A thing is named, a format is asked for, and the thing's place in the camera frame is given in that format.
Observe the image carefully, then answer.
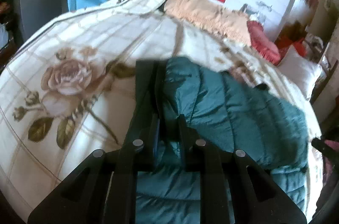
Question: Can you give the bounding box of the red clothes pile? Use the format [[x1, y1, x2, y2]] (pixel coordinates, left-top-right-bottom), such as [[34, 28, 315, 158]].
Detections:
[[275, 21, 306, 58]]

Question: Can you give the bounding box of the beige frilled pillow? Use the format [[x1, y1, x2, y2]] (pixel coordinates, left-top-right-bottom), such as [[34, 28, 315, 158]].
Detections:
[[164, 0, 251, 46]]

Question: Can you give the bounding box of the white pillow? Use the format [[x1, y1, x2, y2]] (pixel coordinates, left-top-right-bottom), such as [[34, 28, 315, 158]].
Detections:
[[278, 46, 322, 101]]

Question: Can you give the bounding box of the dark green puffer jacket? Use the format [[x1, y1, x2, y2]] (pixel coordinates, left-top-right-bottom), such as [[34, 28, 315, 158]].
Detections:
[[136, 57, 307, 223]]

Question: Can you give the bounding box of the red frilled pillow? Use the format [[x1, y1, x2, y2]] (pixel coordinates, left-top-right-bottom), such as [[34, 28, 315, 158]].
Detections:
[[247, 21, 281, 65]]

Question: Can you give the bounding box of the floral cream bed quilt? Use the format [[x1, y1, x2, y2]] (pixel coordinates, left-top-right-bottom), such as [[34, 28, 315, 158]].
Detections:
[[1, 0, 323, 221]]

